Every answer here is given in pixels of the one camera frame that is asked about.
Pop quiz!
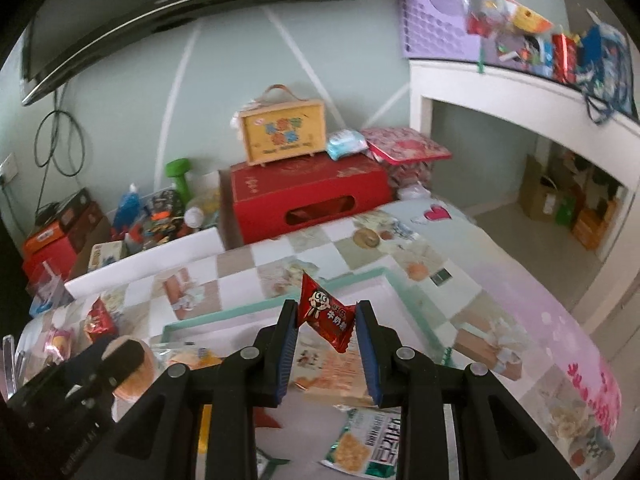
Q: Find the red heart snack bag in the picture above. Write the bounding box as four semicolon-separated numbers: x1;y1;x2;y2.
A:
84;298;119;342

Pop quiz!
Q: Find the green cake packet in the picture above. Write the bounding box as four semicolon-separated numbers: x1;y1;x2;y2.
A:
256;448;290;480

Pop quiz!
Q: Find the white shelf desk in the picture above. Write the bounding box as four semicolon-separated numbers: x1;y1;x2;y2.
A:
409;60;639;259

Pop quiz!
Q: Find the white chinese pastry packet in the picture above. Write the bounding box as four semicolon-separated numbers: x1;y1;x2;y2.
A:
151;342;224;370

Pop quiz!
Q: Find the white foam board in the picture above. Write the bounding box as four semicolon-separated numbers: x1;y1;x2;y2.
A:
65;228;224;299

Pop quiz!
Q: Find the teal shallow cardboard tray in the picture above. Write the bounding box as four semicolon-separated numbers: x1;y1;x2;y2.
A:
150;266;452;366

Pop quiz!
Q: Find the pink snack packet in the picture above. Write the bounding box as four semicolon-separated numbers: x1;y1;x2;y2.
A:
43;326;74;364

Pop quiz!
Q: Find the orange flat box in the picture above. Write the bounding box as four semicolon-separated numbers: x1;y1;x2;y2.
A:
23;188;92;257

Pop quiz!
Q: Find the blue wet wipes pack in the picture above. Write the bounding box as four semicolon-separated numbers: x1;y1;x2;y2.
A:
326;129;369;162

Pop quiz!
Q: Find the yellow jelly pudding cup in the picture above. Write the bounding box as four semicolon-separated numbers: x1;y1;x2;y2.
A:
102;335;155;403

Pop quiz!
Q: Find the beige barcode bread pack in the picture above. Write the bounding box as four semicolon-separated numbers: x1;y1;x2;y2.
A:
290;326;374;408

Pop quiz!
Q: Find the large red gift box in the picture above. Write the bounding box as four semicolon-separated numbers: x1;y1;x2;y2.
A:
230;154;392;244

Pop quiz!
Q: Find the black wall cable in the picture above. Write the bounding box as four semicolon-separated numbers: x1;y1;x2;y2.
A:
32;81;87;226

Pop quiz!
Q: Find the yellow wooden handle box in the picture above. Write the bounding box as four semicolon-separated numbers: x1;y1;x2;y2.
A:
233;84;326;166

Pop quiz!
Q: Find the pink floral pouch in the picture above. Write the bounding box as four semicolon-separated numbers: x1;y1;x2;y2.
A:
360;127;452;191

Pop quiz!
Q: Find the purple perforated file holder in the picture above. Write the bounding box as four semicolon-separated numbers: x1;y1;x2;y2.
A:
399;0;480;63

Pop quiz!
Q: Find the red box stack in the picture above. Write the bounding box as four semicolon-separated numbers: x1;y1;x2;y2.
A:
22;202;105;278

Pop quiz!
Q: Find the yellow snack bag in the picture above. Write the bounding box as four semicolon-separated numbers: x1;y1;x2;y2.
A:
198;404;212;454

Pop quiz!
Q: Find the clear plastic box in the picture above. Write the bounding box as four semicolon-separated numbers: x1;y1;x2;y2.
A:
28;260;74;318

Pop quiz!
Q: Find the small red candy packet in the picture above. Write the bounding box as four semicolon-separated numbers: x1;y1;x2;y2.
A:
297;273;356;353

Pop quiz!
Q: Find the toy clutter pile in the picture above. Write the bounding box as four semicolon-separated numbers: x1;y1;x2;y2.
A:
124;188;195;255

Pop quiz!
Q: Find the blue water bottle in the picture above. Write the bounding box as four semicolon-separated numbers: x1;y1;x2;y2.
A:
112;183;141;237

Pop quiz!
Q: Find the green white cracker bag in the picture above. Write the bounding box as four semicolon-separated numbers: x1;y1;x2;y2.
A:
320;408;401;479

